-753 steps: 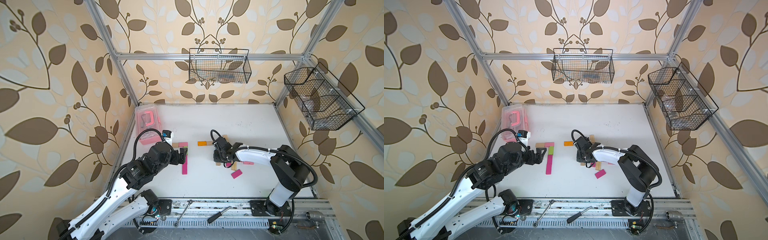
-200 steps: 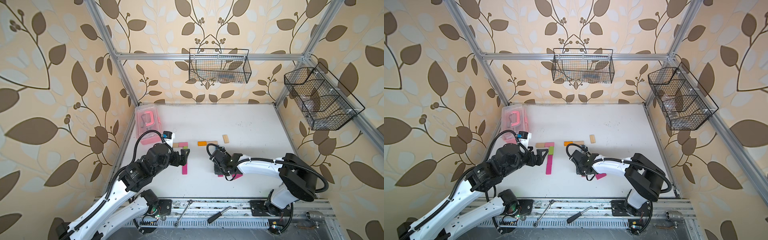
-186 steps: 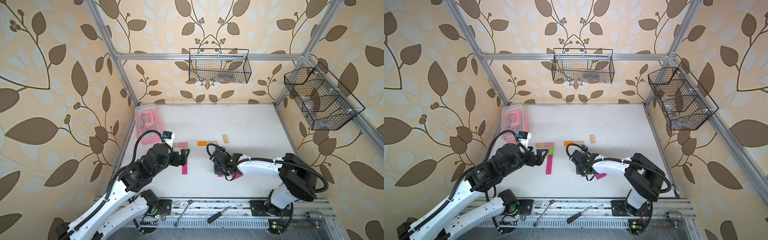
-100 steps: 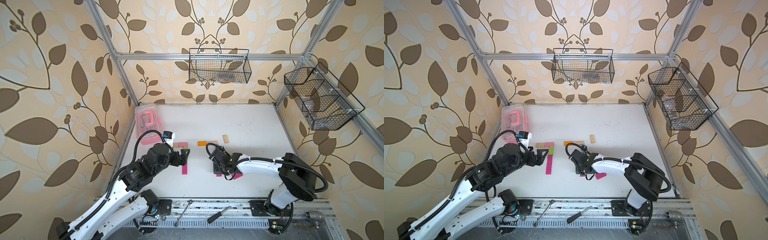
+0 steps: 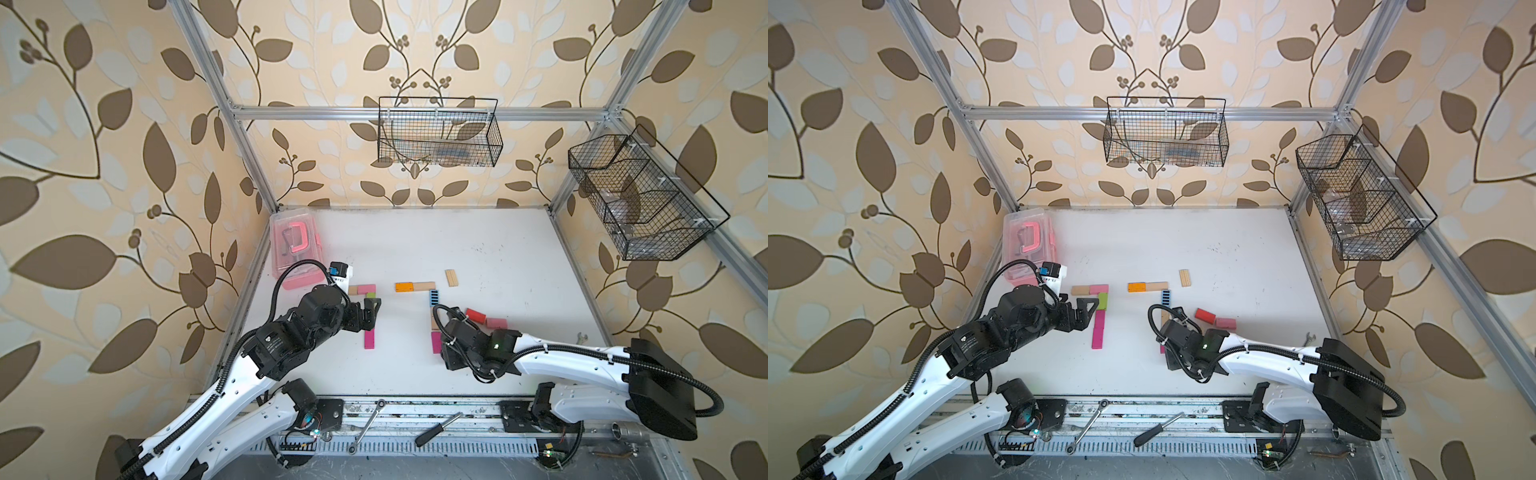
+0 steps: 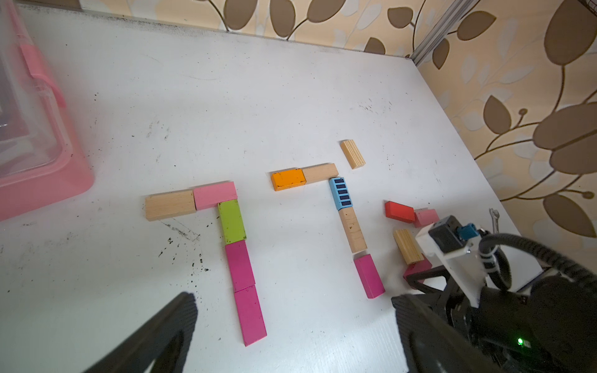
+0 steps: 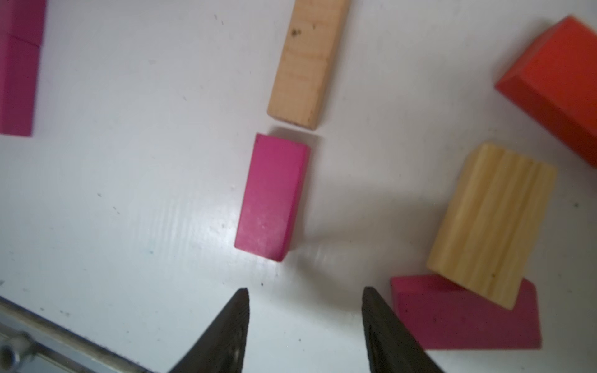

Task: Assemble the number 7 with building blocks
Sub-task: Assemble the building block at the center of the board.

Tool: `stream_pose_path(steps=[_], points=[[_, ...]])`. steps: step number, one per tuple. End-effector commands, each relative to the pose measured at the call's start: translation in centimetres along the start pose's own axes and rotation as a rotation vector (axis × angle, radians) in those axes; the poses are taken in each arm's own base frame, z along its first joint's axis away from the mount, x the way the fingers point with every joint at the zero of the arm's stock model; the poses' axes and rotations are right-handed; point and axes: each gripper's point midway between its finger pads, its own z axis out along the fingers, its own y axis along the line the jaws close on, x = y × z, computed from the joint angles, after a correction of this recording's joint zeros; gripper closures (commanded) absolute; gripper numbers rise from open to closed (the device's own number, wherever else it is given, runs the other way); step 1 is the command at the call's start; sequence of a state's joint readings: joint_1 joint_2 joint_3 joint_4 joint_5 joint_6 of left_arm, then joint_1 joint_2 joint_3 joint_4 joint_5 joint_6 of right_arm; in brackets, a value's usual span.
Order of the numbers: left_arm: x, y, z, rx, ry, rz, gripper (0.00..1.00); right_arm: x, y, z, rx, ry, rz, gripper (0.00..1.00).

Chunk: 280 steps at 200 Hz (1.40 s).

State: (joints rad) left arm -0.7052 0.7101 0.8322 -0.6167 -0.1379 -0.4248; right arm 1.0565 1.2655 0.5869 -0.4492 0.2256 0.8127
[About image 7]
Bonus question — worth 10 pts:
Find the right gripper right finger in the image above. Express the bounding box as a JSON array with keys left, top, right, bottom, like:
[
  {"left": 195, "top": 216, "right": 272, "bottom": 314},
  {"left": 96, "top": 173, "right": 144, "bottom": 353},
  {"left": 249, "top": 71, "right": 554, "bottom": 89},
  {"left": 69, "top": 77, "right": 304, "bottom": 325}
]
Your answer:
[{"left": 362, "top": 287, "right": 442, "bottom": 373}]

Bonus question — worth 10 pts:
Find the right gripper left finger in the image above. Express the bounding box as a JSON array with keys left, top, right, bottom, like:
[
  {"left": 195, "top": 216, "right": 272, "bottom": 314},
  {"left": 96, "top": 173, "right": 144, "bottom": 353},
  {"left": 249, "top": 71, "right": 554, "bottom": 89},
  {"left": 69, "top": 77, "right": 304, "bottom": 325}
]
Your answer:
[{"left": 171, "top": 288, "right": 250, "bottom": 373}]

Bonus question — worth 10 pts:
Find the magenta block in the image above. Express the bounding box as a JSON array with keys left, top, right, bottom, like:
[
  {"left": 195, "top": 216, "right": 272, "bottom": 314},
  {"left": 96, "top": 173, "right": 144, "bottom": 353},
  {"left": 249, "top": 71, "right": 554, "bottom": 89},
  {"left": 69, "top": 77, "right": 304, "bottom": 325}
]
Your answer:
[
  {"left": 234, "top": 134, "right": 311, "bottom": 262},
  {"left": 1, "top": 32, "right": 40, "bottom": 137},
  {"left": 1, "top": 0, "right": 47, "bottom": 47},
  {"left": 390, "top": 275, "right": 543, "bottom": 350}
]

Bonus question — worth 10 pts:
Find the red block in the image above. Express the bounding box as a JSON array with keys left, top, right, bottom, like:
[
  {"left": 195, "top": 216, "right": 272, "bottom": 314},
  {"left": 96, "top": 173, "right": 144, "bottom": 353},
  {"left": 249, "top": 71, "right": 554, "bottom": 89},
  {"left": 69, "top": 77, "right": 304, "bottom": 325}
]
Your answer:
[{"left": 494, "top": 16, "right": 596, "bottom": 167}]

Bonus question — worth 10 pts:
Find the small natural wood block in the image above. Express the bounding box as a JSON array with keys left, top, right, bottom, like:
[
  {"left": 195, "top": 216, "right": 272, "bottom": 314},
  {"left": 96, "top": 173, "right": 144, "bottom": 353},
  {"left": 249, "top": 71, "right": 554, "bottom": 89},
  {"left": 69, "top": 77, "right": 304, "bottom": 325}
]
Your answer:
[{"left": 427, "top": 143, "right": 558, "bottom": 310}]

